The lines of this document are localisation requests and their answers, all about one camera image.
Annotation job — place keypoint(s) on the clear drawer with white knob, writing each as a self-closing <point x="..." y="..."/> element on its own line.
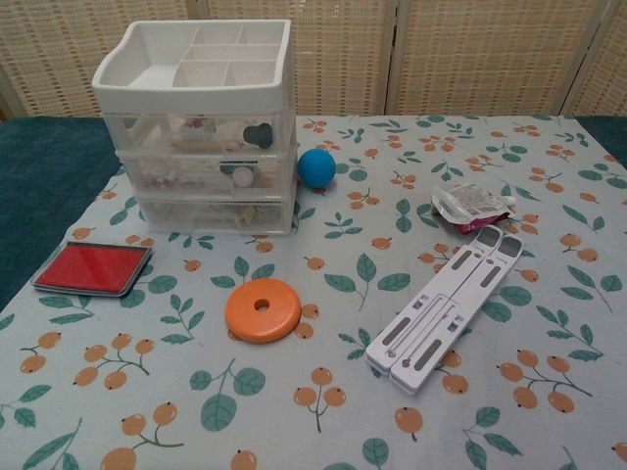
<point x="196" y="171"/>

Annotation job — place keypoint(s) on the clear knobless drawer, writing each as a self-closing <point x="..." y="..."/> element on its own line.
<point x="196" y="215"/>

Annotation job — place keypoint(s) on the silver spout pouch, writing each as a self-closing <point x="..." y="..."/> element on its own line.
<point x="465" y="201"/>

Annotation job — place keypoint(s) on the red ink pad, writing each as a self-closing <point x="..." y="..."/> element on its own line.
<point x="93" y="267"/>

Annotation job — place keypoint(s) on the bamboo folding screen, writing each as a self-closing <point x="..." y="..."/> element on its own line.
<point x="441" y="49"/>

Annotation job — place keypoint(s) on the leaf and berry tablecloth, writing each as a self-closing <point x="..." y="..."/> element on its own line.
<point x="343" y="416"/>

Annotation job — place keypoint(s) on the clear drawer with grey knob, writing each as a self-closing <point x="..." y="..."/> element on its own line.
<point x="147" y="132"/>

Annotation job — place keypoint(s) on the blue ball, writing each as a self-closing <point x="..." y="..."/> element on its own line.
<point x="316" y="167"/>

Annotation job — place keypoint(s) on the orange disc with hole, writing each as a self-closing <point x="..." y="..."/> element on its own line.
<point x="245" y="318"/>

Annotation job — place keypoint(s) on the white folding laptop stand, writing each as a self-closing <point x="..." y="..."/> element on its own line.
<point x="416" y="343"/>

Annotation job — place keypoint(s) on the white plastic drawer organizer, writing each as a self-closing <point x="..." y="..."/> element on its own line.
<point x="196" y="98"/>

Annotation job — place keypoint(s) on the magenta packet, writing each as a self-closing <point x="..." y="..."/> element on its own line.
<point x="467" y="227"/>

